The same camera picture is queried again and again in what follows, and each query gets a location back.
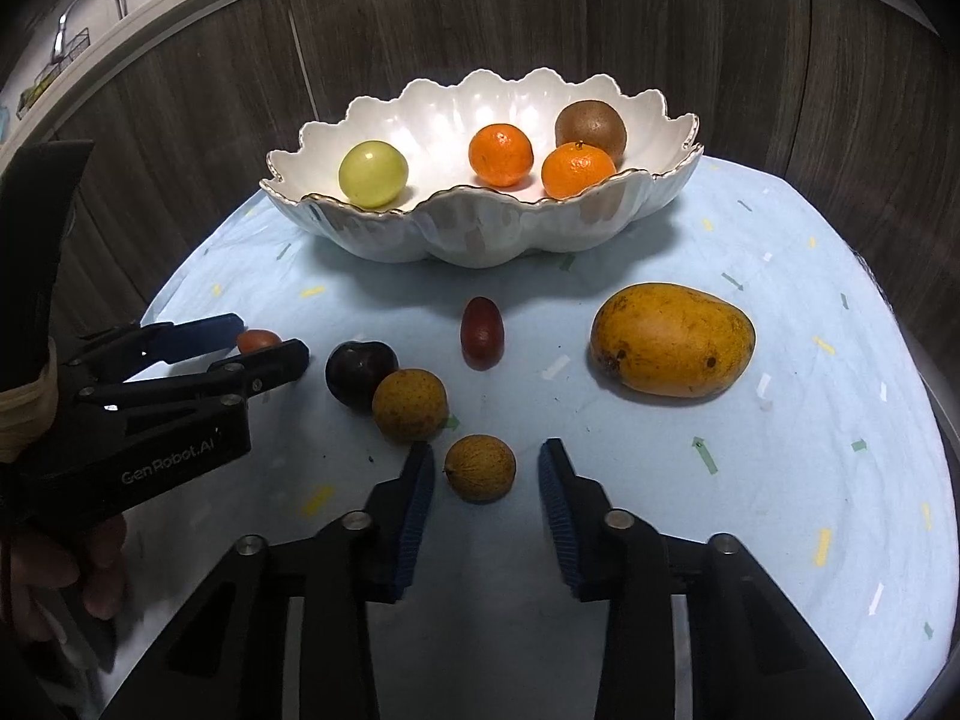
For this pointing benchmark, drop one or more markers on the steel kitchen faucet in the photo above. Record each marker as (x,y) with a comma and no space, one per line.
(82,11)

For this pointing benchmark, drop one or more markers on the dark wood base cabinet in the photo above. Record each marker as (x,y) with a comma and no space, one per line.
(187,90)

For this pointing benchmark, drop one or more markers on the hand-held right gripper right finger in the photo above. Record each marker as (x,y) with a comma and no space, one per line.
(559,517)

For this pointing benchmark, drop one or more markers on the brown longan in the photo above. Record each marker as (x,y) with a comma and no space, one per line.
(480,467)
(409,405)

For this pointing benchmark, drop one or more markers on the small green apple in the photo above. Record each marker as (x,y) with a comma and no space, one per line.
(373,174)

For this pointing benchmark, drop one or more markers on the yellow mango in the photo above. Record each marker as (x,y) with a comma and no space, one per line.
(671,340)

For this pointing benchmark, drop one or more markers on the person's left hand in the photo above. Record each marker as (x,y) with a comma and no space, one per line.
(60,577)

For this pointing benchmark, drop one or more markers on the red jujube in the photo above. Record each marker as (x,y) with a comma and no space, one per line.
(482,333)
(259,340)

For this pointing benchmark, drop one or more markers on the brown kiwi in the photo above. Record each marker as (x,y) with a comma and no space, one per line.
(592,124)

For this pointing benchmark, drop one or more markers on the tangerine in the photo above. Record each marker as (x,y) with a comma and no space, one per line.
(577,172)
(501,156)

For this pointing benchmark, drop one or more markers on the white kitchen countertop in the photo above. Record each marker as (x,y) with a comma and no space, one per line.
(150,7)

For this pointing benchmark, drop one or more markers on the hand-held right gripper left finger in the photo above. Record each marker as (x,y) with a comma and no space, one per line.
(416,517)

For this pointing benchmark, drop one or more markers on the white scalloped bowl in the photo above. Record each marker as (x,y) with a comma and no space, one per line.
(450,232)

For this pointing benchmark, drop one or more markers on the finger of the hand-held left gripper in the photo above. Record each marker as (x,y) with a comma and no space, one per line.
(270,364)
(199,334)

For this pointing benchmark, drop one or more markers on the dark purple plum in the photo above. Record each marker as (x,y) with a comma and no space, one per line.
(356,371)

